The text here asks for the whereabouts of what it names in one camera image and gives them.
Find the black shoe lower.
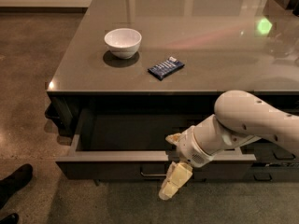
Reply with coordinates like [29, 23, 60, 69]
[0, 213, 19, 224]

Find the dark grey drawer cabinet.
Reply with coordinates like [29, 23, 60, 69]
[45, 0, 299, 187]

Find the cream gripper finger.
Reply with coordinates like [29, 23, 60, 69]
[165, 133, 181, 147]
[159, 161, 192, 201]

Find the blue snack packet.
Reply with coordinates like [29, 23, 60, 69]
[148, 57, 185, 81]

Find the white ceramic bowl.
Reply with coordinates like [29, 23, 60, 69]
[104, 28, 142, 59]

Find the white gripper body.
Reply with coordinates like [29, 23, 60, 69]
[177, 126, 214, 168]

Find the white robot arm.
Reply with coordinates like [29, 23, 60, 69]
[159, 91, 299, 201]

